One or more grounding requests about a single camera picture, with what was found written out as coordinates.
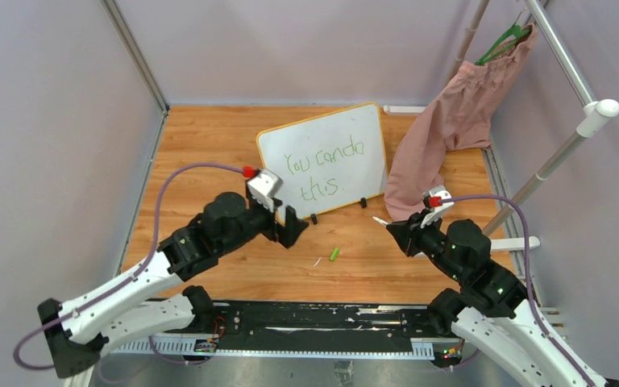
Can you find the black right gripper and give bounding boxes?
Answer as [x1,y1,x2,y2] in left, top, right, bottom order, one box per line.
[388,207,467,281]

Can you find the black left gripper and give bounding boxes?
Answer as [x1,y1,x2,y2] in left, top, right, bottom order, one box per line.
[218,191,308,254]

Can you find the white green marker pen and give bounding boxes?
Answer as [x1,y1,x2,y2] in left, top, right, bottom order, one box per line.
[372,216,389,226]

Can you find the green marker cap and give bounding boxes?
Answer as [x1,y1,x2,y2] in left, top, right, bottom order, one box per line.
[329,248,340,261]

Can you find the yellow-framed whiteboard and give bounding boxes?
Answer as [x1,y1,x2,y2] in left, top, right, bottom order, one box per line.
[255,102,388,218]

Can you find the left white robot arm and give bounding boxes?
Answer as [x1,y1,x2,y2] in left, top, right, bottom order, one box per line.
[37,192,309,379]

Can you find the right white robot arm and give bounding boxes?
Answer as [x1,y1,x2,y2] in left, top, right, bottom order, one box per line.
[386,214,619,386]

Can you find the pink cloth shorts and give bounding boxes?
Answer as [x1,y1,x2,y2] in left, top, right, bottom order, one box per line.
[384,23,539,221]

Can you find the green clothes hanger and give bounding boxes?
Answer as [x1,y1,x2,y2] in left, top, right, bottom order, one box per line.
[474,23,531,66]

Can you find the white metal clothes rack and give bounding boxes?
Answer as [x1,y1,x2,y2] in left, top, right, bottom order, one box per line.
[383,0,619,253]

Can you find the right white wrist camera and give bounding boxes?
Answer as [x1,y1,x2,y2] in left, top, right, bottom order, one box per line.
[421,185,455,228]

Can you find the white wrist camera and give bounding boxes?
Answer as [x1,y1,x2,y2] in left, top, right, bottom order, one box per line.
[244,169,284,213]
[421,185,455,228]

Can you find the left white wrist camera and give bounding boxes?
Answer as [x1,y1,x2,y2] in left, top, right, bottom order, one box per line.
[244,169,284,213]

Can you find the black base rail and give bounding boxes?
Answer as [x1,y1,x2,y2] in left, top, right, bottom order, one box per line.
[116,300,476,368]

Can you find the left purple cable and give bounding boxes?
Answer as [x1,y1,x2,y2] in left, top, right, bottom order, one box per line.
[12,162,260,371]

